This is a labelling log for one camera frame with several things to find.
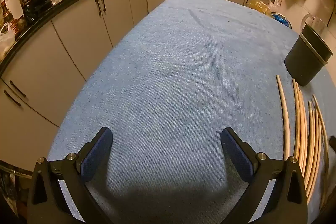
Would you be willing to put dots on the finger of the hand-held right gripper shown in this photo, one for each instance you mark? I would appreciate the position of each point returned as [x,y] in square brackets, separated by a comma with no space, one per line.
[333,145]

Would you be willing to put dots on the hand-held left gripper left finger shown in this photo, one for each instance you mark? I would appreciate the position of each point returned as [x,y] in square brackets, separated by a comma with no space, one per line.
[97,155]

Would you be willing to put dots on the black chopstick holder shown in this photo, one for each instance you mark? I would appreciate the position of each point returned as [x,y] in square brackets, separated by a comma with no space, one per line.
[304,58]

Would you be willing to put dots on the blue plastic bag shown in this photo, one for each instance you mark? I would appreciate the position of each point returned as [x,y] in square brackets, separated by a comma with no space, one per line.
[282,19]

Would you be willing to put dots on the yellow plastic bag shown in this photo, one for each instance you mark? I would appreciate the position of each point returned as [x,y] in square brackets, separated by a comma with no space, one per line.
[258,6]

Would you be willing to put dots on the blue tablecloth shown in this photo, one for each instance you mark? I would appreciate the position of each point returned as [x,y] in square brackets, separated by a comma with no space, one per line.
[170,69]

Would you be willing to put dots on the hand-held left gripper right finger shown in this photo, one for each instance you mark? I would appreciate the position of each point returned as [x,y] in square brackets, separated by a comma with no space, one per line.
[236,155]

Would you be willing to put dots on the bunch of wooden chopsticks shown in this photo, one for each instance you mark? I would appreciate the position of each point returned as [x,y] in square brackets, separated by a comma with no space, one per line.
[302,129]

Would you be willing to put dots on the white plastic bag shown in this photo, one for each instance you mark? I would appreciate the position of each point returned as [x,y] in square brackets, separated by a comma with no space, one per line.
[275,3]

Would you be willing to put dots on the grey base cabinets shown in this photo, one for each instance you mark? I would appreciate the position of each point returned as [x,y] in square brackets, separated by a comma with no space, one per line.
[78,27]

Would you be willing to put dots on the gas stove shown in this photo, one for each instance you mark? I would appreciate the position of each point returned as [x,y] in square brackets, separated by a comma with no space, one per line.
[34,7]

